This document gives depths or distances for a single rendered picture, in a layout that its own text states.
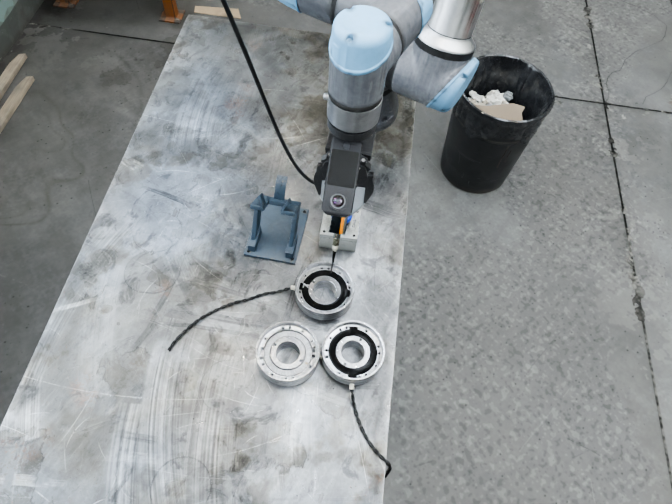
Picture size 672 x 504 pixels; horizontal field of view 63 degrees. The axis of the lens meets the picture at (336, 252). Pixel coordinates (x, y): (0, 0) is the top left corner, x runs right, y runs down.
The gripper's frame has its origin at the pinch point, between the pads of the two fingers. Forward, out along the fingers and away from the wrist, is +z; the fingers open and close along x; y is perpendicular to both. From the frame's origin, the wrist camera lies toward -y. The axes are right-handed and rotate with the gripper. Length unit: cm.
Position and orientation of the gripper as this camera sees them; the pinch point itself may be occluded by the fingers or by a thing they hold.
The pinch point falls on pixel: (340, 211)
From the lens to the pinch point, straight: 94.0
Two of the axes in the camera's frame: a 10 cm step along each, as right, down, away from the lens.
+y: 1.8, -8.3, 5.3
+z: -0.6, 5.2, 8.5
